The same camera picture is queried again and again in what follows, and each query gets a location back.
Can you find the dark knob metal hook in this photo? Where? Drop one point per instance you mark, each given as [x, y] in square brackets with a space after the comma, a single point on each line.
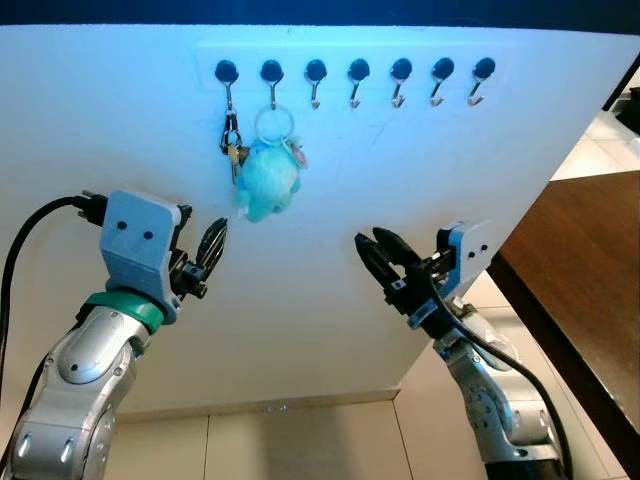
[359, 69]
[443, 68]
[226, 71]
[484, 68]
[316, 70]
[272, 71]
[401, 68]

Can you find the dark key bunch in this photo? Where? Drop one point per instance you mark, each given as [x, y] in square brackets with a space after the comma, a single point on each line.
[231, 135]

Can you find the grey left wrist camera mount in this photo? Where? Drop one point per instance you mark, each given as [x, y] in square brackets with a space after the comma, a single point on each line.
[135, 240]

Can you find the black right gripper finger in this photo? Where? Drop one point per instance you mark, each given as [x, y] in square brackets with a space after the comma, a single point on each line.
[374, 262]
[398, 248]

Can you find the dark cabinet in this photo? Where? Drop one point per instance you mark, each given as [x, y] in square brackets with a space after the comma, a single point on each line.
[630, 118]

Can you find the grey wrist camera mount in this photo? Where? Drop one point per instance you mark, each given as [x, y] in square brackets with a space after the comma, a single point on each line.
[468, 255]
[135, 240]

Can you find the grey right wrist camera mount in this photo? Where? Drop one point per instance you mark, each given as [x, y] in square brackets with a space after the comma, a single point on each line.
[468, 255]

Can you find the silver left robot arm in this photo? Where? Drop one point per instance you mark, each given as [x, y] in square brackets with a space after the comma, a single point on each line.
[90, 360]

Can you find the brown wooden table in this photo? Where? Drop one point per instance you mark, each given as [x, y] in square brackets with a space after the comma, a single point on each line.
[590, 260]

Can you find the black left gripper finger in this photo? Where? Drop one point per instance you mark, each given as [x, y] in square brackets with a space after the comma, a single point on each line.
[185, 218]
[213, 248]

